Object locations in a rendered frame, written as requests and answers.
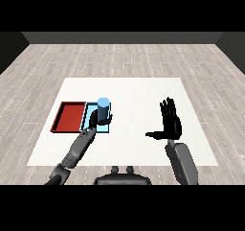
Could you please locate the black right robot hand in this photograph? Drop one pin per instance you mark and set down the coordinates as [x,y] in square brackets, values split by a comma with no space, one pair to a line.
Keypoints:
[171,123]

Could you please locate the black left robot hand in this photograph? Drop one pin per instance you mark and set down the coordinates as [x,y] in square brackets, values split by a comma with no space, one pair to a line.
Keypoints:
[94,119]

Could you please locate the blue can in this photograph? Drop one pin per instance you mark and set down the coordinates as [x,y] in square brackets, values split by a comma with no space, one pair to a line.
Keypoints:
[103,110]

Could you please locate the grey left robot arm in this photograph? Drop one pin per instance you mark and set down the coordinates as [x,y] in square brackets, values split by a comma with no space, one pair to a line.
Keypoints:
[78,147]

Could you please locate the light blue shallow open box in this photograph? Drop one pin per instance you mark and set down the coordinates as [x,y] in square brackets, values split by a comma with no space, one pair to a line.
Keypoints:
[102,128]

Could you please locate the red shallow open box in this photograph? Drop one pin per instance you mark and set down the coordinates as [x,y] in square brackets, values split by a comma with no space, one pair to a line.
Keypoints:
[69,117]

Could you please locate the dark grey robot body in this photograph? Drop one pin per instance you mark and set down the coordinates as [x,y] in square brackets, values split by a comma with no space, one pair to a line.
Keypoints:
[122,178]

